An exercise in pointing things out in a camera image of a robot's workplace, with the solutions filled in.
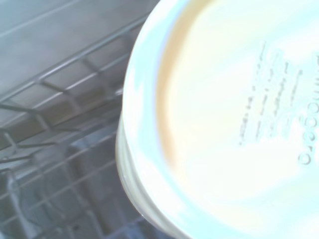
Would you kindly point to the yellow ceramic mug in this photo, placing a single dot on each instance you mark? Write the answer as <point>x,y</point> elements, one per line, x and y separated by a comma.
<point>224,124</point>

